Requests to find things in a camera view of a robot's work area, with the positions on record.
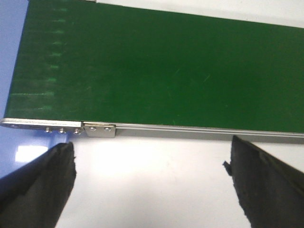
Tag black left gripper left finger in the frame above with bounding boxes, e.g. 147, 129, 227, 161
0, 142, 76, 228

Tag blue tray mat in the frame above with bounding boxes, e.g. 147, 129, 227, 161
0, 0, 68, 177

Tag green conveyor belt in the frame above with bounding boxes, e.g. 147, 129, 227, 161
1, 0, 304, 136

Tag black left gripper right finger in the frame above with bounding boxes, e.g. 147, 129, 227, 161
223, 136, 304, 228

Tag aluminium conveyor frame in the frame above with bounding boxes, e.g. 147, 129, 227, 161
0, 118, 304, 144

